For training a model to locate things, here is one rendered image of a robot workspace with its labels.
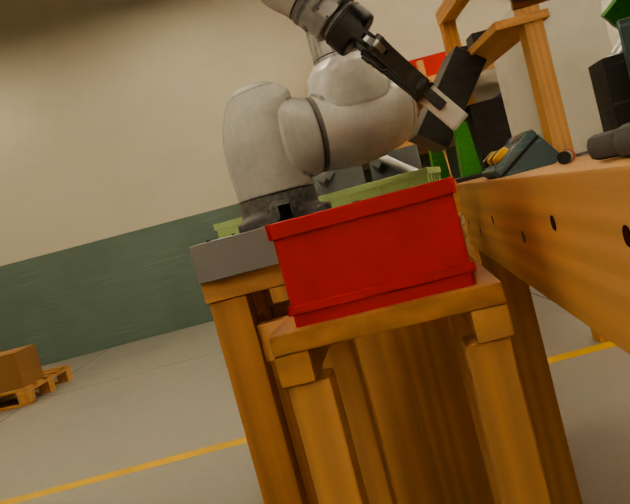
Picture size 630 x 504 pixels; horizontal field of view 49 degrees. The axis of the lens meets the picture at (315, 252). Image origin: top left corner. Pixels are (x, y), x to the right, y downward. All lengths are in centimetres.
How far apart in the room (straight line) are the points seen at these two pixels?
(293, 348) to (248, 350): 50
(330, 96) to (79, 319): 732
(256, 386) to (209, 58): 714
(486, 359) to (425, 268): 12
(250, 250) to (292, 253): 44
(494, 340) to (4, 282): 819
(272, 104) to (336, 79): 14
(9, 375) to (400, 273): 557
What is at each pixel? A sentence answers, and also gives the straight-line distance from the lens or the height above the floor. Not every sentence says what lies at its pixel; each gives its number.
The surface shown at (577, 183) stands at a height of 89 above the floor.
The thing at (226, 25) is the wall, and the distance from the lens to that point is 831.
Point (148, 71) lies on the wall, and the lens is 834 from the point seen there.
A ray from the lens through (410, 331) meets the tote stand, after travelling 180.
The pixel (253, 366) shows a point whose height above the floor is 68.
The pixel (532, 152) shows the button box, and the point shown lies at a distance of 104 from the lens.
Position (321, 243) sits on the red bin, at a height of 89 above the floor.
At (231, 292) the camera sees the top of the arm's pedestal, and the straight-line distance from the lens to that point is 124.
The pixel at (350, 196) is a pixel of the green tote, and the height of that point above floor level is 94.
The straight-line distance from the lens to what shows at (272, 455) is 130.
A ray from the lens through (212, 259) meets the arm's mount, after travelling 121.
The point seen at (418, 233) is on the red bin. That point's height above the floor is 87.
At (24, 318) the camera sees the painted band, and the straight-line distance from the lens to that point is 872.
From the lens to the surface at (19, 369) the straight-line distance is 616.
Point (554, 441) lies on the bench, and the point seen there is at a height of 28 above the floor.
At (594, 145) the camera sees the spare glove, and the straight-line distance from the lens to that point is 60.
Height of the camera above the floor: 92
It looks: 3 degrees down
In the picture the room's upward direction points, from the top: 15 degrees counter-clockwise
